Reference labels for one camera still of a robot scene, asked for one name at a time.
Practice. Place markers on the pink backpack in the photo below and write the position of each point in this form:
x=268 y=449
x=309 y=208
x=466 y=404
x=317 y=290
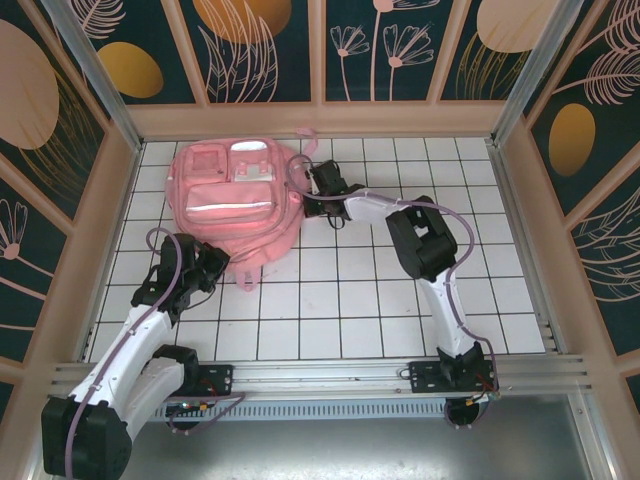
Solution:
x=225 y=200

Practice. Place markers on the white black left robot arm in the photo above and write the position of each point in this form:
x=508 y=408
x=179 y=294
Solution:
x=125 y=390

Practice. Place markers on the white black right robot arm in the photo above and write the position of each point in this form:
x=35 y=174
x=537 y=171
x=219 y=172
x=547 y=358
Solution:
x=425 y=240

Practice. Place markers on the pink leaf orange oval panel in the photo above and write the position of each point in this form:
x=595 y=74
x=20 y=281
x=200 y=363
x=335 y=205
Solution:
x=590 y=100

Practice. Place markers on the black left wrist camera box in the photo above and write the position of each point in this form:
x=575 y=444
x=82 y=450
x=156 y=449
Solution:
x=177 y=252

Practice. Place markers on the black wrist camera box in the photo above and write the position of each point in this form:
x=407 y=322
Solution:
x=177 y=252
x=327 y=174

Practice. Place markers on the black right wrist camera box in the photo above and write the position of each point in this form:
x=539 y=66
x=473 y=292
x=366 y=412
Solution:
x=327 y=174

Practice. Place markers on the single flower wall panel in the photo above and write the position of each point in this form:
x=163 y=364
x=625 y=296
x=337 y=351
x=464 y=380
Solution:
x=25 y=260

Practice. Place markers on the pink flowers wall panel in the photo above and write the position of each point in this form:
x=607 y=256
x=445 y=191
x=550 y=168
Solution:
x=380 y=50

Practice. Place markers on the orange circle leaves wall panel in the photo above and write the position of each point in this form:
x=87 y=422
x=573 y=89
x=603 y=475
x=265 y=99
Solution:
x=250 y=50

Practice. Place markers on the orange oval wall panel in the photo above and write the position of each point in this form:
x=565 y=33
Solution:
x=135 y=65

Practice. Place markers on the aluminium corner post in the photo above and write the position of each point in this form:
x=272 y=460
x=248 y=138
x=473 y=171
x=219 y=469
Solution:
x=95 y=75
x=535 y=70

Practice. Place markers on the large peach oval wall panel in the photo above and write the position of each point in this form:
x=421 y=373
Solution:
x=35 y=100

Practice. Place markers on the pink leaves dark wall panel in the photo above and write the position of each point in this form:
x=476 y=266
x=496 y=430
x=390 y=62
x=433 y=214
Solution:
x=610 y=260

